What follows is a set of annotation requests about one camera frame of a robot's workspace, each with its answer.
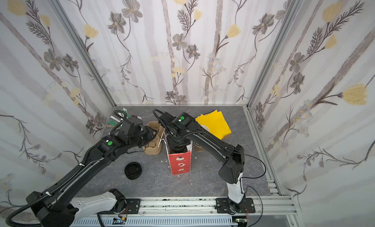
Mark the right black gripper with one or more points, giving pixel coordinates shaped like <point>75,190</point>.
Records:
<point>180,143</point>

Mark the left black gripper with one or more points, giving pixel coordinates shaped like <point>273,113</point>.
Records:
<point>149,132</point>

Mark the red white paper bag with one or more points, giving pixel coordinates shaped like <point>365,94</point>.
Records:
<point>179,163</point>

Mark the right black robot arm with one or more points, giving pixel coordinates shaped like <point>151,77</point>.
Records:
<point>184,129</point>

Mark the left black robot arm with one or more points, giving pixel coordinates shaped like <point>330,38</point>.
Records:
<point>56,206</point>

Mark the brown pulp cup carrier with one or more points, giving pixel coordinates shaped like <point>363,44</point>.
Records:
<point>155,147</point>

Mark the stack of paper cups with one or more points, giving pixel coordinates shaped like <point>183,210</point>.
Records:
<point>196,144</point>

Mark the green and white straws bundle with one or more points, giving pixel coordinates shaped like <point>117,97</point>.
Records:
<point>117,116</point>

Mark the stack of black lids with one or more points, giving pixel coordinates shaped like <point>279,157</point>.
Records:
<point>133,170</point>

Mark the yellow paper napkins stack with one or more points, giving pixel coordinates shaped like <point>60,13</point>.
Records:
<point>216,124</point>

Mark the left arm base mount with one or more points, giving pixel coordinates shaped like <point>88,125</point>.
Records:
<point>131,206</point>

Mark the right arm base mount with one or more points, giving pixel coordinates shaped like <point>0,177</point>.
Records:
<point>227,206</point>

